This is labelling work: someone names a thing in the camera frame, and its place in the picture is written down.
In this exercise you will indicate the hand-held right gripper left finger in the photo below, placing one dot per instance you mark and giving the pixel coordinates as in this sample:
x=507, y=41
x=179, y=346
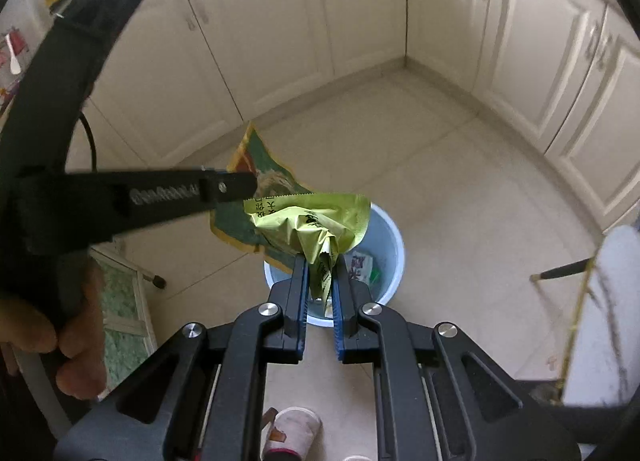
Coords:
x=301, y=311

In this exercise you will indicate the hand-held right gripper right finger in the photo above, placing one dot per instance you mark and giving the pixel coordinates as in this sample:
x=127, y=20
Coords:
x=340, y=321

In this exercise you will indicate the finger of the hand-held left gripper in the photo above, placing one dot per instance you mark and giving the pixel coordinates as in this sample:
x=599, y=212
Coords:
x=230, y=186

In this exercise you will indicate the green snack packet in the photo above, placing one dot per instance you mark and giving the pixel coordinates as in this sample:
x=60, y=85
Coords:
x=235, y=231

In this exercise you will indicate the green white checkered wrapper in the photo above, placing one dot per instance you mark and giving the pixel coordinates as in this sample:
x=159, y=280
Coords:
x=362, y=266

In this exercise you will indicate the lime green packet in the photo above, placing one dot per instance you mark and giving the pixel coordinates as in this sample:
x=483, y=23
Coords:
x=310, y=221

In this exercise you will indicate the blue trash bin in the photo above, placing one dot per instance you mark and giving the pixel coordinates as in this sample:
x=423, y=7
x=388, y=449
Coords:
x=385, y=241

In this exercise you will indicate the person's left hand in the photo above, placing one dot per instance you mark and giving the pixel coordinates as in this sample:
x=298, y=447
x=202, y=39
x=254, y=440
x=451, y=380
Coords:
x=82, y=331

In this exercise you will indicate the green patterned stool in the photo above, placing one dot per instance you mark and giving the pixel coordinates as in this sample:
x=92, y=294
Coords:
x=125, y=311

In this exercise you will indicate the red white sticker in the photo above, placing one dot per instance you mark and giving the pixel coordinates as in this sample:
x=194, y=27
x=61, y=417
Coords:
x=12, y=53

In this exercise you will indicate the black metal table leg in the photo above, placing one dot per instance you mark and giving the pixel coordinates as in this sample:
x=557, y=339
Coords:
x=560, y=271

